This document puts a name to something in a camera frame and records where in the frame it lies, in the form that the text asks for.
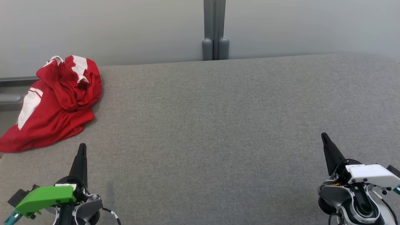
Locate red basketball jersey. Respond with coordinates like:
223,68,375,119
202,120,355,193
0,80,96,153

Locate grey partition post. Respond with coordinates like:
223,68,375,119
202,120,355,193
202,0,230,61

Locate left camera cable teal plug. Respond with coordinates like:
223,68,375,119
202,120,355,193
3,210,22,225

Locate red shorts with white stripe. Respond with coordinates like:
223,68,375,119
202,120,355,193
36,55,103,110

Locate grey metal rail frame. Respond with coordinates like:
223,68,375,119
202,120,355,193
0,76,39,111

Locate black white striped cable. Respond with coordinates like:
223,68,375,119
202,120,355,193
102,207,122,225

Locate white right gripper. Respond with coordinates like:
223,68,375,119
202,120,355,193
321,133,400,188

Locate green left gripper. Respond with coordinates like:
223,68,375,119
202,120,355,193
15,143,88,218

